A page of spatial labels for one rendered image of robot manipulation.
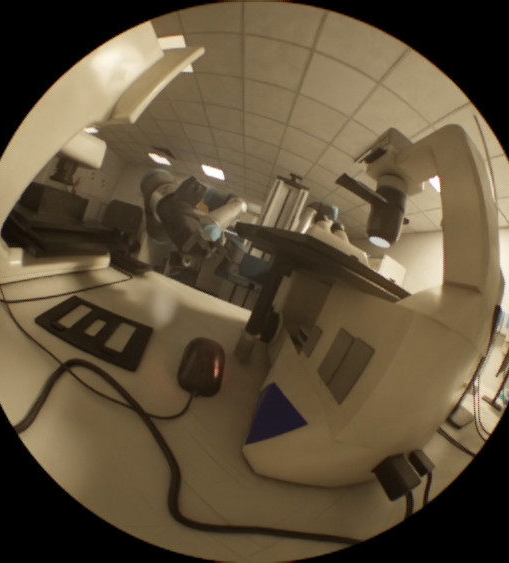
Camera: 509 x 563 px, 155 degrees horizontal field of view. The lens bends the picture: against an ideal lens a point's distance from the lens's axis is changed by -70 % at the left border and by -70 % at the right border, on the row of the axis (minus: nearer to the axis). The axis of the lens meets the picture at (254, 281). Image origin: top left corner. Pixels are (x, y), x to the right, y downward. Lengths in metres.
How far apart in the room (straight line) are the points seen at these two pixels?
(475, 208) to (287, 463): 0.27
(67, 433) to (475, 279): 0.34
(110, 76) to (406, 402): 0.55
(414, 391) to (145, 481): 0.19
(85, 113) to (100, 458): 0.43
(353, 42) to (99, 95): 1.72
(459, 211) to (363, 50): 1.74
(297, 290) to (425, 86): 1.91
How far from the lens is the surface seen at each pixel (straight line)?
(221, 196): 1.06
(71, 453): 0.18
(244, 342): 0.29
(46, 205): 0.52
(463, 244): 0.21
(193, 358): 0.24
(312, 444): 0.17
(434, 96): 2.03
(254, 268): 1.69
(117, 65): 0.44
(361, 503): 0.24
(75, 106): 0.39
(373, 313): 0.16
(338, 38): 1.89
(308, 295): 0.43
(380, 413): 0.15
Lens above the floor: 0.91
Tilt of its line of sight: 6 degrees down
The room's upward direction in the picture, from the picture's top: 22 degrees clockwise
